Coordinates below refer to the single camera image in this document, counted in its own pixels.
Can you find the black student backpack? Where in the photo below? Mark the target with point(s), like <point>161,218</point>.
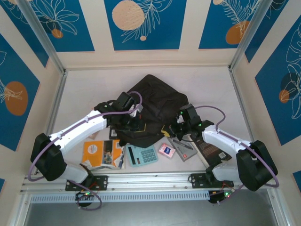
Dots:
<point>160,99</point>

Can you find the small circuit board green light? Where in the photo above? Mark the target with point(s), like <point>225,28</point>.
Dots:
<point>84,195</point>
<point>222,195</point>

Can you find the blue floral wall panel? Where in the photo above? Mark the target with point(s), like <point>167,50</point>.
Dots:
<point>164,28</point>
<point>14,70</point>
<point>211,23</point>
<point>77,28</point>
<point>270,99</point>

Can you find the black pen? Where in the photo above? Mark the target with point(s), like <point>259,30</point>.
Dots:
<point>185,145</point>

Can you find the dark book brown text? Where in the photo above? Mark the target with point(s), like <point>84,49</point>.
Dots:
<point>209,148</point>

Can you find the teal calculator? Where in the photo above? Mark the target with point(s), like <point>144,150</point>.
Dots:
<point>145,155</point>

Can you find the aluminium frame post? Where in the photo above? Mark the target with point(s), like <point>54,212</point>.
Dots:
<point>43,35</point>
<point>251,35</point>

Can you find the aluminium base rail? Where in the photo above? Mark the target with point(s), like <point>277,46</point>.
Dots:
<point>150,179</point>

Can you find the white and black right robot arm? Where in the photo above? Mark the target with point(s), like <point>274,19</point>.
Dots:
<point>225,141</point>

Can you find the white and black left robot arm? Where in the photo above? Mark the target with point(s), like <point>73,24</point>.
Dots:
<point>77,131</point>

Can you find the aluminium table side rail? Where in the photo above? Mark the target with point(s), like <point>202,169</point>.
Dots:
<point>58,94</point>
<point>234,77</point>

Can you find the orange paperback book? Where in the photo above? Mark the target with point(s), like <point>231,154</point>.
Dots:
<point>94,150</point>

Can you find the pink card pack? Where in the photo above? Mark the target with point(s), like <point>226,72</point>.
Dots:
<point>166,150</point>

